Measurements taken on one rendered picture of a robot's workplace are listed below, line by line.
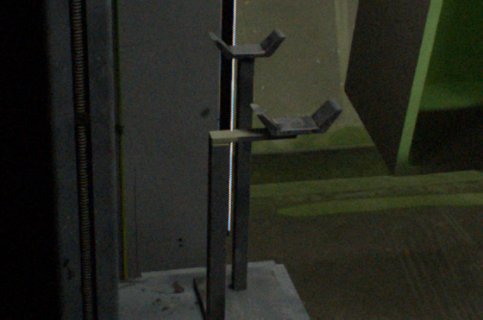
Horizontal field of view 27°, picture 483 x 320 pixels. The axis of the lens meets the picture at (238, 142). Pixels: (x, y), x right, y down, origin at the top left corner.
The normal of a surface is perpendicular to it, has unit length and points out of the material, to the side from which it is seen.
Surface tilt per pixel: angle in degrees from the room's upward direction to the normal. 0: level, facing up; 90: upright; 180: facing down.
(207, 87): 90
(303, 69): 57
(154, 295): 0
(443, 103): 12
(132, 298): 0
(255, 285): 0
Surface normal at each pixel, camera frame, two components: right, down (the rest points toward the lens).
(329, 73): 0.19, -0.15
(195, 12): 0.22, 0.41
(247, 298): 0.03, -0.91
